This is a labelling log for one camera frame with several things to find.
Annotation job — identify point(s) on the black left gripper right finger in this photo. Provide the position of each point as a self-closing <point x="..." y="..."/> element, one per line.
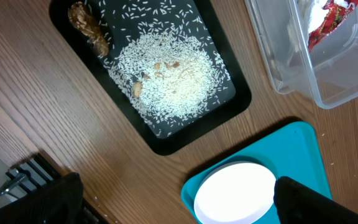
<point x="296" y="203"/>

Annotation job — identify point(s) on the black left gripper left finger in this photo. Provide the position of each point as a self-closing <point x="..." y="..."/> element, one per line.
<point x="58" y="202"/>

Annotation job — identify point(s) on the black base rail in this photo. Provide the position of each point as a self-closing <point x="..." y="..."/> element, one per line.
<point x="41" y="174"/>

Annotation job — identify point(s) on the red snack wrapper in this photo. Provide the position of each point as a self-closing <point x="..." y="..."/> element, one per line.
<point x="328" y="21"/>

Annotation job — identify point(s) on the black food waste tray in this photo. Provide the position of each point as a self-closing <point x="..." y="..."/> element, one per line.
<point x="235" y="106"/>

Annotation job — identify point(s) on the brown food scrap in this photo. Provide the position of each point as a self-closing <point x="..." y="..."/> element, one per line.
<point x="84" y="22"/>

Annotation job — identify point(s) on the white tissue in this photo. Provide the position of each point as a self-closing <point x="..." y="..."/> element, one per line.
<point x="312" y="15"/>

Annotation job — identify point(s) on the large white plate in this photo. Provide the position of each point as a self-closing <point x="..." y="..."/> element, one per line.
<point x="237" y="192"/>

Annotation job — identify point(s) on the metal floor stand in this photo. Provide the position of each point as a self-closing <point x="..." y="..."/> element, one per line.
<point x="16" y="182"/>

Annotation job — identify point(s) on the clear plastic bin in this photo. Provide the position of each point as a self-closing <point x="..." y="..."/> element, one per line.
<point x="328" y="74"/>

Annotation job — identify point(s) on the spilled rice pile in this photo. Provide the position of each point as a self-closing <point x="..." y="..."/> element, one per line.
<point x="163" y="59"/>

